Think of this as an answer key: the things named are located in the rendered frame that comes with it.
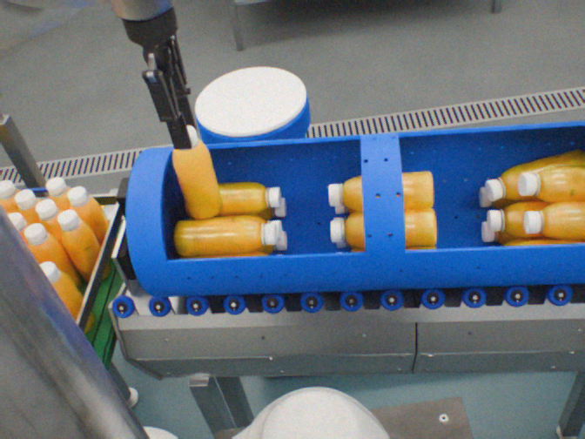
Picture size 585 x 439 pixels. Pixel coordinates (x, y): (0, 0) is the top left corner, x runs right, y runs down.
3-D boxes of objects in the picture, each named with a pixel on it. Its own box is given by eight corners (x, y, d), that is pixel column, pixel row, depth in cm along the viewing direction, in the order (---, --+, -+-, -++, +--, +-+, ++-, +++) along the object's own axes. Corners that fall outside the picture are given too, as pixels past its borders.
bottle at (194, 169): (231, 204, 117) (213, 134, 105) (206, 226, 114) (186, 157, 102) (205, 191, 121) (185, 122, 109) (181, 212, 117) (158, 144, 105)
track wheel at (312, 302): (322, 290, 117) (323, 287, 119) (299, 291, 118) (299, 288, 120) (324, 314, 118) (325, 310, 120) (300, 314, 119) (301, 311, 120)
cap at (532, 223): (541, 230, 105) (529, 231, 105) (535, 235, 109) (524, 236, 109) (538, 208, 106) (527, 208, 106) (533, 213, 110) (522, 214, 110)
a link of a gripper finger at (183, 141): (183, 111, 99) (182, 113, 98) (192, 145, 104) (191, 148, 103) (164, 112, 99) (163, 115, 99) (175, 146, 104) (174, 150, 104)
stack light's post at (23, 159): (141, 363, 228) (4, 124, 149) (131, 363, 228) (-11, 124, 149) (144, 354, 230) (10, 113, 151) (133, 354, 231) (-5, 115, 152)
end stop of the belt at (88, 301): (77, 354, 119) (70, 345, 117) (73, 354, 119) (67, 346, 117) (126, 204, 146) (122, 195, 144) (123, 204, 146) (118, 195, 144)
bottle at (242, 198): (183, 215, 119) (269, 211, 117) (184, 181, 120) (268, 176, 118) (193, 220, 126) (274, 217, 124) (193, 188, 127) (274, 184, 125)
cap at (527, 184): (526, 190, 111) (515, 190, 111) (530, 170, 109) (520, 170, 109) (534, 199, 108) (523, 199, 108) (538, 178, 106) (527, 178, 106)
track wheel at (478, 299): (487, 285, 113) (485, 282, 115) (461, 286, 114) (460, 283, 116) (487, 309, 114) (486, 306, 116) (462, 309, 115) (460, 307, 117)
